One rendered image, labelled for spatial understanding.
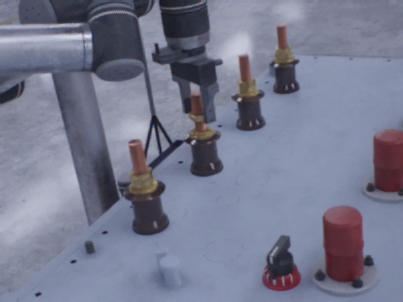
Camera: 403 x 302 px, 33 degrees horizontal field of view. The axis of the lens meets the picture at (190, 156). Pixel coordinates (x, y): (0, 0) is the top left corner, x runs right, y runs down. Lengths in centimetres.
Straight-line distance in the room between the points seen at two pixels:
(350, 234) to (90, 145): 84
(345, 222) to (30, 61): 68
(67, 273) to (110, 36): 49
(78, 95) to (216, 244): 59
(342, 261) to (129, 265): 43
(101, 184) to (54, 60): 54
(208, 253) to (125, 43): 46
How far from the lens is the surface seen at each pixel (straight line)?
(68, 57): 140
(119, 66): 141
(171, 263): 127
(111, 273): 138
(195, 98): 161
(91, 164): 182
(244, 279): 130
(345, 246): 121
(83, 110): 177
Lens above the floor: 214
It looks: 26 degrees down
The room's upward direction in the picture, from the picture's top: 9 degrees counter-clockwise
